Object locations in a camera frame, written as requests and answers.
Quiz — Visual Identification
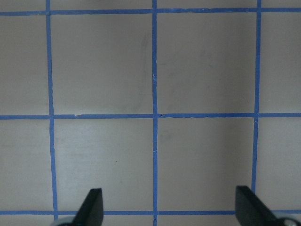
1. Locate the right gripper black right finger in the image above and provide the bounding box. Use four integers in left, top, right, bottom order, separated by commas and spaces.
235, 186, 282, 226

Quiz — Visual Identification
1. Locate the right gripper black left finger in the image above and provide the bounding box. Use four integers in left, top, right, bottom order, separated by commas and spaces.
71, 188, 104, 226

